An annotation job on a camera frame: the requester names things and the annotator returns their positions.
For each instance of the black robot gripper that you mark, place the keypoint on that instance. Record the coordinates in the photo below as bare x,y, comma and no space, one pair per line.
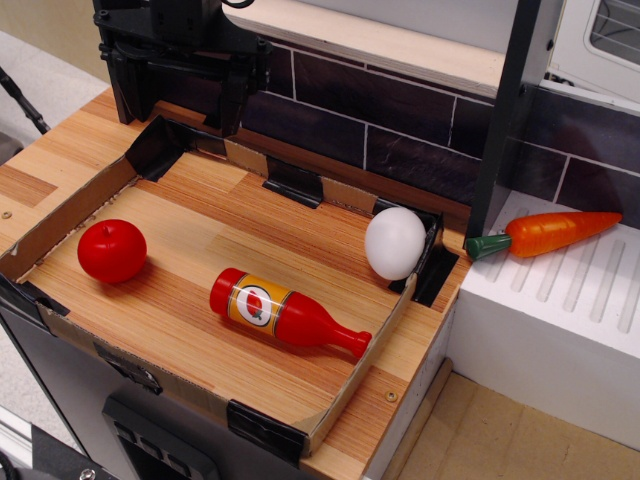
190,37

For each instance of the red hot sauce bottle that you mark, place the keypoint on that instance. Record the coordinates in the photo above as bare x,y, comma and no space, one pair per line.
284,314

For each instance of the cardboard fence with black tape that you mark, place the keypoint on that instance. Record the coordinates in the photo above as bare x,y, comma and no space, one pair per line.
112,355

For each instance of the black tripod leg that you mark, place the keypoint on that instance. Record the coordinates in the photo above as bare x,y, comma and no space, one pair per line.
28,109

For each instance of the red toy apple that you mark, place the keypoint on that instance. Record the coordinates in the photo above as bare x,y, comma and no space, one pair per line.
112,251

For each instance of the white toy egg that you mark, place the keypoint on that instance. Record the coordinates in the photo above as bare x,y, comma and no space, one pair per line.
394,242

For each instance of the orange toy carrot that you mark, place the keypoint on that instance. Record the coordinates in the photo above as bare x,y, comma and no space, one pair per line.
539,234

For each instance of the white appliance with rack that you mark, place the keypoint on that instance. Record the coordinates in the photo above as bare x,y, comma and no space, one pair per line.
597,47

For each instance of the white grooved sink drainboard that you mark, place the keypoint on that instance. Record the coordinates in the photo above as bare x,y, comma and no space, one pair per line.
558,332

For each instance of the black vertical shelf post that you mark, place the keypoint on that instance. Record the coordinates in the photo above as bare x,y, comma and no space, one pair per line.
527,58

